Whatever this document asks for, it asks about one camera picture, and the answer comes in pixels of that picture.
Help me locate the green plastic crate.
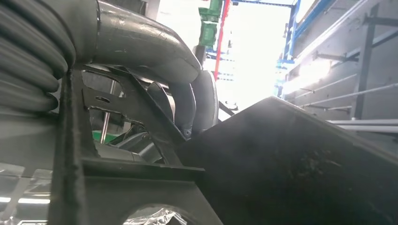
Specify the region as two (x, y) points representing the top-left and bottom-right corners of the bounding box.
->
(198, 0), (223, 47)

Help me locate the thin silver metal rod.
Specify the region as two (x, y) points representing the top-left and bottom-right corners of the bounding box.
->
(100, 80), (116, 144)

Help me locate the blue metal frame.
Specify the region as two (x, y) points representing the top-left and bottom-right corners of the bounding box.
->
(275, 0), (335, 97)

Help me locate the crumpled clear plastic wrap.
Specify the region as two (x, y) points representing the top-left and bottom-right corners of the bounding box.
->
(122, 207), (188, 225)

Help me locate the red pole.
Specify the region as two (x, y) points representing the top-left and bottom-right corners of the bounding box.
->
(213, 0), (231, 82)

